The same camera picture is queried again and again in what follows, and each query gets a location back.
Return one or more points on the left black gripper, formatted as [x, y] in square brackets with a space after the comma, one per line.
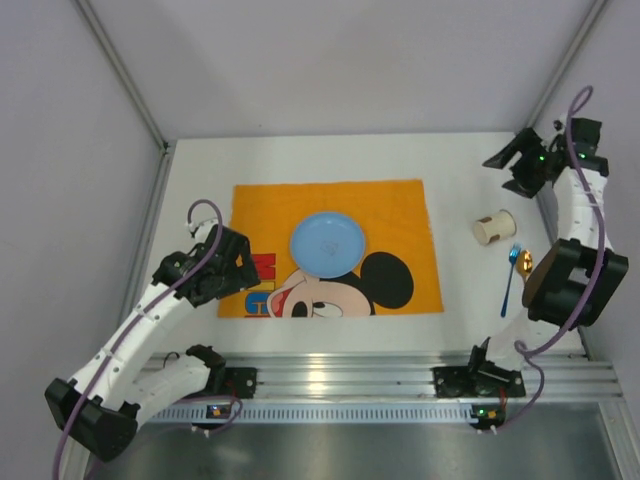
[232, 267]

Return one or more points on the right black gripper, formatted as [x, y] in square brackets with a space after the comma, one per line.
[523, 166]

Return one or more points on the blue plastic plate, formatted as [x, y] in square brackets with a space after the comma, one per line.
[327, 245]

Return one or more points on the orange cartoon mouse placemat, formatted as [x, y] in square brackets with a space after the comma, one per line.
[398, 271]

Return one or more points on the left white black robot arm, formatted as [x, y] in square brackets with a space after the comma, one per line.
[103, 405]

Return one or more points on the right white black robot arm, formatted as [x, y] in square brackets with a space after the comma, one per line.
[575, 280]

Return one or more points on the paper cup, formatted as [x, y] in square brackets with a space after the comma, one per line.
[498, 226]

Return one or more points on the blue metallic fork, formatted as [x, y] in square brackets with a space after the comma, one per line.
[512, 258]

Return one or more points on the gold spoon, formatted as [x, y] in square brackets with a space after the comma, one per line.
[524, 264]

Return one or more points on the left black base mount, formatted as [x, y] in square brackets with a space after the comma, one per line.
[239, 382]

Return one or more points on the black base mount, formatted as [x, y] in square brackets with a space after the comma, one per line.
[239, 382]
[460, 382]

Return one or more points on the left aluminium frame post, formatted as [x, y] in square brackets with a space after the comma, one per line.
[108, 49]

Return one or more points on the aluminium frame post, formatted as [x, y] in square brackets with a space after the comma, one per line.
[579, 38]
[108, 49]

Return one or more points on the slotted cable duct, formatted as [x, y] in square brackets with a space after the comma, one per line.
[353, 413]

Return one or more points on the right aluminium frame post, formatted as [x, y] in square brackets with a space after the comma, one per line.
[579, 38]

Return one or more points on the aluminium rail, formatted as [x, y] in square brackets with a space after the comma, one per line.
[409, 376]

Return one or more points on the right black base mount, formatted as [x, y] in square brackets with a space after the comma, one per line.
[460, 382]

